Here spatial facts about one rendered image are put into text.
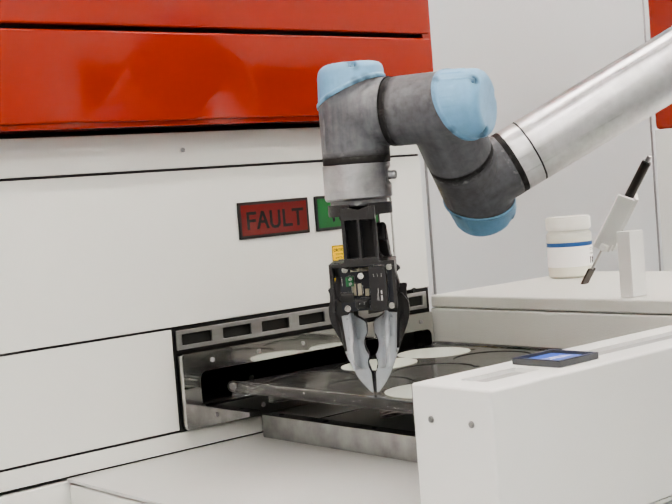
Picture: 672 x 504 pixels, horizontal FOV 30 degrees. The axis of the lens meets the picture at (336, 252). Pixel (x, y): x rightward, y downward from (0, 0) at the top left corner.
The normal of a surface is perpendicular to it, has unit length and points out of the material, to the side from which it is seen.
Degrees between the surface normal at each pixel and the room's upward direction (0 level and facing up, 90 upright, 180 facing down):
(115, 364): 90
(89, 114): 90
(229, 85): 90
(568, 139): 102
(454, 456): 90
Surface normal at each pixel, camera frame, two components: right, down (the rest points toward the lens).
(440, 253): 0.65, -0.01
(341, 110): -0.44, 0.08
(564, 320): -0.76, 0.09
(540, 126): -0.23, -0.38
